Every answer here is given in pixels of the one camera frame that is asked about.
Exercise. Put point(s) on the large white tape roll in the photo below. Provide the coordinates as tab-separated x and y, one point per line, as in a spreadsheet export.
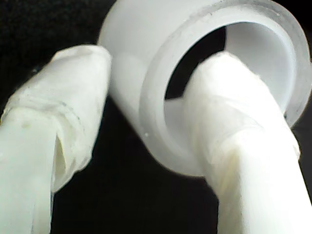
136	29

